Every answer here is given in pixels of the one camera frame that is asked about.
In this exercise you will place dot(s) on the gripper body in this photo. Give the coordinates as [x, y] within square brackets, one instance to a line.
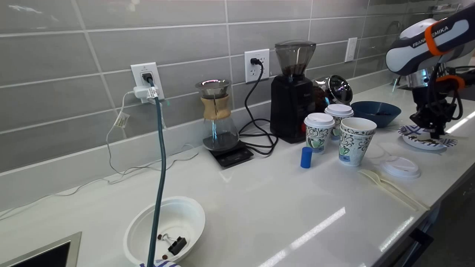
[432, 98]

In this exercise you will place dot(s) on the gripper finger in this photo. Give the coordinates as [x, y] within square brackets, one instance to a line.
[445, 119]
[421, 119]

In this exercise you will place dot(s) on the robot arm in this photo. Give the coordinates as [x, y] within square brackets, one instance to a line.
[415, 52]

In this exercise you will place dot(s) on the dark blue bowl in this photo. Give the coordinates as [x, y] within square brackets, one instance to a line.
[374, 115]

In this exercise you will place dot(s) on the white plastic cup lid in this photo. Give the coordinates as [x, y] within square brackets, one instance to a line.
[401, 167]

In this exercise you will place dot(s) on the open patterned paper cup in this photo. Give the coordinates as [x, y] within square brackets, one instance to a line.
[354, 146]

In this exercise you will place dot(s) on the patterned paper cup with lid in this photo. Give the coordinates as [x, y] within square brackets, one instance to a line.
[318, 135]
[338, 111]

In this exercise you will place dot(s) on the black coffee grinder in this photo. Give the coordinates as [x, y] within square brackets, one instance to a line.
[291, 104]

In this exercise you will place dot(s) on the white plastic bowl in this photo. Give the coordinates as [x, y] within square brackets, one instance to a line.
[178, 218]

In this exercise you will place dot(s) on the blue and white patterned bowl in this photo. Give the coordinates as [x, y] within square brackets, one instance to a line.
[163, 264]

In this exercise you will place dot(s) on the white plastic fork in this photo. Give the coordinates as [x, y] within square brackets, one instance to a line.
[373, 178]

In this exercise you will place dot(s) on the silver kettle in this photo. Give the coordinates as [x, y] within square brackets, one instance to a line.
[337, 91]

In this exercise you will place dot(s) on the blue cylinder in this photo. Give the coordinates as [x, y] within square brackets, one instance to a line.
[306, 157]

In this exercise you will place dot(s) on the black kitchen scale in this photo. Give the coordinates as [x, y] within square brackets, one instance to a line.
[233, 156]

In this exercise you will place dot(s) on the glass pour-over carafe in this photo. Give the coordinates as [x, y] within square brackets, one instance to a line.
[219, 126]

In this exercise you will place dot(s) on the black binder clip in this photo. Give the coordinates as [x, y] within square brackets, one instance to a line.
[177, 245]

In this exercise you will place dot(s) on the white plug adapter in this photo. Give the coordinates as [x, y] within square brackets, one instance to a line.
[143, 91]

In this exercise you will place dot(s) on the steel sink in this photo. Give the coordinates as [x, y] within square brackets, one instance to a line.
[44, 256]

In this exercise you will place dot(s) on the white wall switch plate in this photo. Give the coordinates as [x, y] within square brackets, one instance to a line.
[350, 49]

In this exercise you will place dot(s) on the white wall socket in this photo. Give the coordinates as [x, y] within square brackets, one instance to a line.
[253, 70]
[140, 72]

